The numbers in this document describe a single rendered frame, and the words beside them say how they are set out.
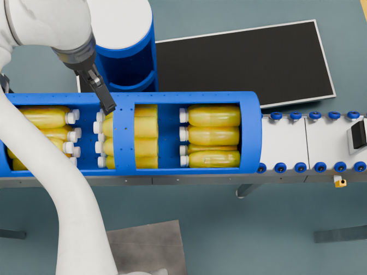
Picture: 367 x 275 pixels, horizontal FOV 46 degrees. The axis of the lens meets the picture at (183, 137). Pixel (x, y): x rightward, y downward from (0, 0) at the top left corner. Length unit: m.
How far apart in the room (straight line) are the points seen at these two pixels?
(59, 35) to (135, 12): 0.96
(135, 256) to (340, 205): 1.53
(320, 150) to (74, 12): 1.20
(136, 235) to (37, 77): 1.59
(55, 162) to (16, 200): 1.98
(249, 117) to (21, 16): 0.81
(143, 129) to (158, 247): 0.41
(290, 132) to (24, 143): 1.19
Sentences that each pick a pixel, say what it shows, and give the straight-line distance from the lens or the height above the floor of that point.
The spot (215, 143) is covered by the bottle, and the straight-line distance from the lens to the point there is 1.51.
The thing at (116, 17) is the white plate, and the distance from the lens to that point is 1.75.
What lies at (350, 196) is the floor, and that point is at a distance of 2.77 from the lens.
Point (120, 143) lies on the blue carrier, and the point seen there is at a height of 1.22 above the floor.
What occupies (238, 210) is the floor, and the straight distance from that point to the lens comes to 2.58.
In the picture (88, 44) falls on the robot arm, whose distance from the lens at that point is 0.88.
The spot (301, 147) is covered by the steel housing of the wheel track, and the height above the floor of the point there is 0.93.
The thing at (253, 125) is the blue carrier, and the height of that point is 1.23.
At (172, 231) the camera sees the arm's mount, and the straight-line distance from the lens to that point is 1.53.
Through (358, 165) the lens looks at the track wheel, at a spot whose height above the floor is 0.98.
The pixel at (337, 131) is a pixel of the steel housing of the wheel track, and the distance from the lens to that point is 1.79.
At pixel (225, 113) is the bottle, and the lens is 1.47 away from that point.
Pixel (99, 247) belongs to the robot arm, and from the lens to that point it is 0.71.
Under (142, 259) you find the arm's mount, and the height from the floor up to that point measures 1.02.
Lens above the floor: 2.54
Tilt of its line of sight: 75 degrees down
